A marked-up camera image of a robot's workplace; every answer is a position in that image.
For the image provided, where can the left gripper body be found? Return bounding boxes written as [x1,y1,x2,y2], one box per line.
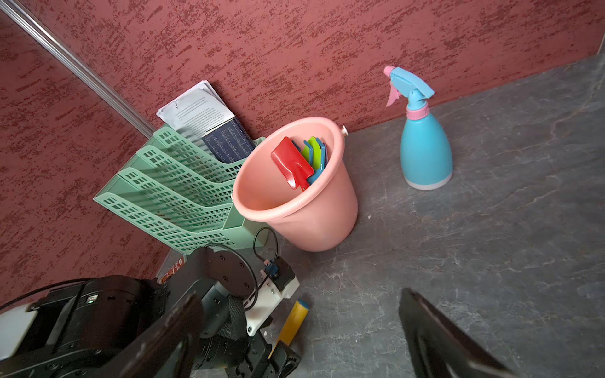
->
[193,330,301,377]

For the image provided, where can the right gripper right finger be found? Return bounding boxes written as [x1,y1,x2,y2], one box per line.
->
[399,288,515,377]

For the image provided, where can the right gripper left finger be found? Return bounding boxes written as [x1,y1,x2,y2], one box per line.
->
[94,295,203,377]

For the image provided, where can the yellow toy scoop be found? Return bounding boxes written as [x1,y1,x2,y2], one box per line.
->
[276,299,310,346]

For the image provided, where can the teal pink spray bottle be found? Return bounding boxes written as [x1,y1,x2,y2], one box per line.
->
[384,66,453,191]

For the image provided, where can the red toy spade wooden handle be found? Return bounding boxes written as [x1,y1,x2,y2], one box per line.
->
[270,137,314,191]

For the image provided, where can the blue toy rake yellow handle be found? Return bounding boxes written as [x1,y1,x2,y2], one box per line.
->
[295,137,328,184]

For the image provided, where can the green toy trowel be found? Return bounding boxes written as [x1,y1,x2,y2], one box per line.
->
[301,137,321,171]

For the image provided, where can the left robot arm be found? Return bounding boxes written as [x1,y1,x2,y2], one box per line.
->
[1,244,300,377]

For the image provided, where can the red flat package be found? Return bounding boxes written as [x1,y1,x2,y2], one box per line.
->
[157,254,187,284]

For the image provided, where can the green plastic file organizer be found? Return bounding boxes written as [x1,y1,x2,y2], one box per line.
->
[94,125,266,255]

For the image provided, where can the pink plastic bucket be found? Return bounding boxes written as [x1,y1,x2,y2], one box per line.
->
[233,117,359,252]

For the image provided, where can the dark blue booklet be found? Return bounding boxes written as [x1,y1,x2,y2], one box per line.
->
[203,117,256,164]

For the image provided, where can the white paper sheets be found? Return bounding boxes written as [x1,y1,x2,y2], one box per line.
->
[156,80,235,142]

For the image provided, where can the left aluminium corner post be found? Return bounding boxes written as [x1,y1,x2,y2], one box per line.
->
[1,0,156,139]

